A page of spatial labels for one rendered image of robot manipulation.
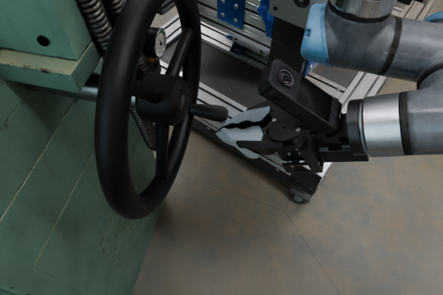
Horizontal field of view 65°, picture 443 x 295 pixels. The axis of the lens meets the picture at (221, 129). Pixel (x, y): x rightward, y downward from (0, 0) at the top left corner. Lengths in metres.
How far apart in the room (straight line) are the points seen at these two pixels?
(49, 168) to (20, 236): 0.10
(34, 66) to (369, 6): 0.37
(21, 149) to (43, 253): 0.19
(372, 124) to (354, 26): 0.11
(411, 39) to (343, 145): 0.15
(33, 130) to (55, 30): 0.18
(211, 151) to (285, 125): 0.89
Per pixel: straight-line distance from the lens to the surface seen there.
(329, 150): 0.49
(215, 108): 0.52
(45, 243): 0.63
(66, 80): 0.41
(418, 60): 0.48
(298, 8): 0.73
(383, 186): 1.39
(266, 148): 0.46
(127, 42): 0.30
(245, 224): 1.21
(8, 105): 0.49
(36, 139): 0.54
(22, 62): 0.44
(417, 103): 0.43
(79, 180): 0.66
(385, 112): 0.43
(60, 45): 0.40
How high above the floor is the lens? 1.13
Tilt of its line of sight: 54 degrees down
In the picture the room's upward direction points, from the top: straight up
